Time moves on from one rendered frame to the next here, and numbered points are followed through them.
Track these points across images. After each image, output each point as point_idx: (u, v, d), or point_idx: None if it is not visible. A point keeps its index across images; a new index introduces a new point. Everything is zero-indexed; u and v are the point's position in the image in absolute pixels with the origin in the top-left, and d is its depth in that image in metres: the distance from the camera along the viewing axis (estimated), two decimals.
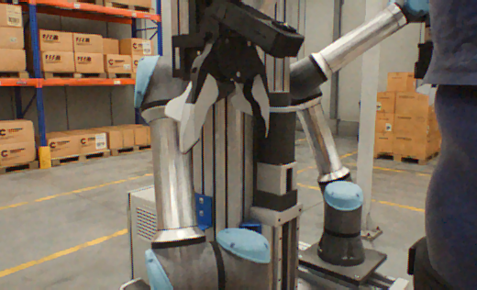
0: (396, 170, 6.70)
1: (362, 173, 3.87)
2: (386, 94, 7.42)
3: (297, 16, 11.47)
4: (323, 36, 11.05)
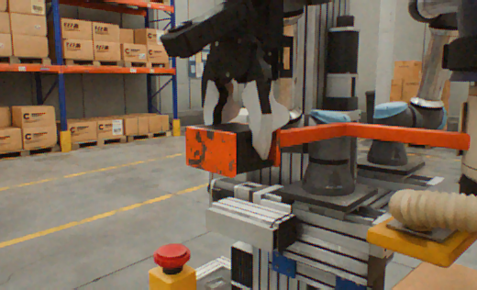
0: None
1: None
2: (393, 81, 7.69)
3: None
4: None
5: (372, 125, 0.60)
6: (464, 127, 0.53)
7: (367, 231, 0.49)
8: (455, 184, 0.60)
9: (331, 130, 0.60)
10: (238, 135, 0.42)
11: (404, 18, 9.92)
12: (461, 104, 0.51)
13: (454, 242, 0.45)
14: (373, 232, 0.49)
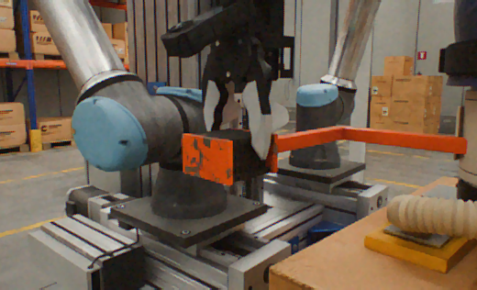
0: (393, 153, 6.59)
1: (355, 144, 3.76)
2: (382, 77, 7.31)
3: (294, 5, 11.36)
4: (320, 24, 10.94)
5: (370, 128, 0.60)
6: (461, 130, 0.53)
7: (365, 237, 0.49)
8: (452, 187, 0.60)
9: (328, 135, 0.60)
10: (235, 142, 0.42)
11: (396, 13, 9.54)
12: (459, 108, 0.51)
13: (451, 248, 0.45)
14: (371, 238, 0.49)
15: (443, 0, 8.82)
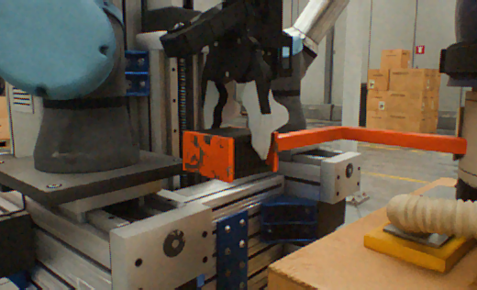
0: (389, 148, 6.42)
1: None
2: (380, 71, 7.14)
3: None
4: None
5: (370, 128, 0.60)
6: (461, 131, 0.53)
7: (364, 236, 0.49)
8: (451, 187, 0.60)
9: (328, 134, 0.60)
10: (235, 140, 0.42)
11: (393, 6, 9.37)
12: (459, 108, 0.51)
13: (450, 248, 0.45)
14: (371, 237, 0.49)
15: None
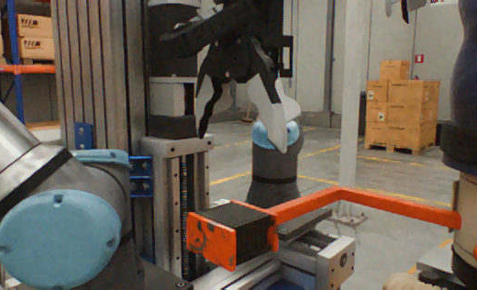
0: None
1: (346, 156, 3.63)
2: (379, 82, 7.18)
3: (291, 6, 11.22)
4: (316, 27, 10.80)
5: (368, 193, 0.62)
6: (456, 204, 0.54)
7: None
8: (448, 250, 0.61)
9: (327, 198, 0.62)
10: (238, 229, 0.44)
11: (393, 16, 9.41)
12: (453, 184, 0.53)
13: None
14: None
15: (440, 3, 8.68)
